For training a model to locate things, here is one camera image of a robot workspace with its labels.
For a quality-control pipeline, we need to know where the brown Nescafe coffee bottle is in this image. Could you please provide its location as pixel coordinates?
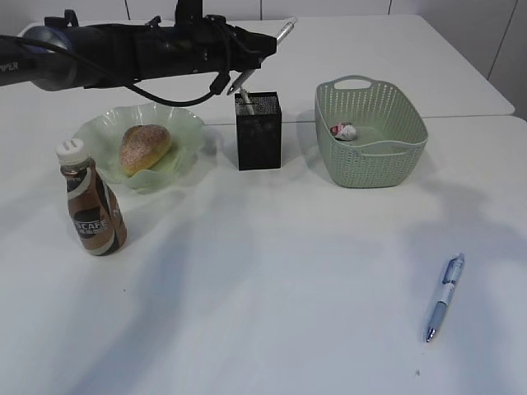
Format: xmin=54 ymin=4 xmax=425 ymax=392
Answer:
xmin=56 ymin=138 xmax=127 ymax=256

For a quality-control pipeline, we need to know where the grey paper ball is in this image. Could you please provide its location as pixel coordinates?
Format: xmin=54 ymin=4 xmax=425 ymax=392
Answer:
xmin=334 ymin=124 xmax=357 ymax=142

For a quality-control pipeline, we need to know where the grey white ballpoint pen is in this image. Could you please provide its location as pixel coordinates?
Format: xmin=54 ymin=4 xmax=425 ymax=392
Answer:
xmin=226 ymin=17 xmax=297 ymax=95

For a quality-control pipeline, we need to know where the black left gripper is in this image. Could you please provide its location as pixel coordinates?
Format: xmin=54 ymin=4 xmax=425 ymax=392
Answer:
xmin=131 ymin=20 xmax=277 ymax=81

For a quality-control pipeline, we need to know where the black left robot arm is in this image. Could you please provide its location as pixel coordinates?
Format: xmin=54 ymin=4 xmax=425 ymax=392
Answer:
xmin=1 ymin=17 xmax=277 ymax=91

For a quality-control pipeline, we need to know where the green wavy glass plate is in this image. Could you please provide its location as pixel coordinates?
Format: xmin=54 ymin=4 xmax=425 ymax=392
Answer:
xmin=74 ymin=103 xmax=204 ymax=193

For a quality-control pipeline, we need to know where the cream white ballpoint pen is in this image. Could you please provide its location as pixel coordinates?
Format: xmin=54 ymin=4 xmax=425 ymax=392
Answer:
xmin=240 ymin=87 xmax=255 ymax=116

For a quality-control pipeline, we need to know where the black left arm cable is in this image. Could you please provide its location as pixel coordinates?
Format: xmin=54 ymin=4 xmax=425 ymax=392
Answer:
xmin=0 ymin=16 xmax=231 ymax=108

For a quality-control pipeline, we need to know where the black square pen holder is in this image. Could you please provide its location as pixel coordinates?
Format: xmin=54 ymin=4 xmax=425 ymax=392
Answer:
xmin=235 ymin=92 xmax=282 ymax=171

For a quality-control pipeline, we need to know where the pink paper ball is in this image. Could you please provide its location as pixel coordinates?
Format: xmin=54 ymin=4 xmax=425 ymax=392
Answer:
xmin=329 ymin=123 xmax=349 ymax=136

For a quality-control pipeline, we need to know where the blue white ballpoint pen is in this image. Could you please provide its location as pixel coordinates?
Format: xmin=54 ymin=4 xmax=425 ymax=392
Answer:
xmin=424 ymin=253 xmax=465 ymax=342

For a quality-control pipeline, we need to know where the green plastic woven basket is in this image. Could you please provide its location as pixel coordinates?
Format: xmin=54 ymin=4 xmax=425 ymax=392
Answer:
xmin=315 ymin=76 xmax=428 ymax=188

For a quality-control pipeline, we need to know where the sugared bread roll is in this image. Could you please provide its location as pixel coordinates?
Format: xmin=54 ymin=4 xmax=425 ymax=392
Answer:
xmin=119 ymin=124 xmax=171 ymax=176

